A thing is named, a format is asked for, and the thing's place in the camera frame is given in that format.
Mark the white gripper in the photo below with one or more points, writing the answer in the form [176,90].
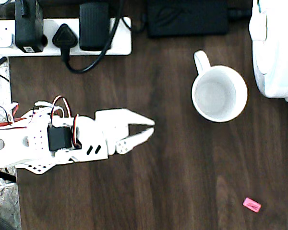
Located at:
[115,130]

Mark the pink eraser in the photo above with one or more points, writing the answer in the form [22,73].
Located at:
[252,204]

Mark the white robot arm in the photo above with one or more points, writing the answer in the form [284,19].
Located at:
[36,141]

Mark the white ceramic mug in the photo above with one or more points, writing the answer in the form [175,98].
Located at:
[218,93]

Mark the white power strip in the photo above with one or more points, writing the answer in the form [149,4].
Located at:
[120,40]

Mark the black ribbed power adapter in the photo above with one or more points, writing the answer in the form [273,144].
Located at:
[93,26]

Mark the black triangular plug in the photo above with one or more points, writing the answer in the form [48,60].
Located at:
[63,37]

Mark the black laptop power brick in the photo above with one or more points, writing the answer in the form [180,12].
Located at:
[187,18]

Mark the black adapter with label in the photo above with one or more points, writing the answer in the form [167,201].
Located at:
[28,26]

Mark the white rounded appliance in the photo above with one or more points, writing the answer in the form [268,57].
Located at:
[276,48]

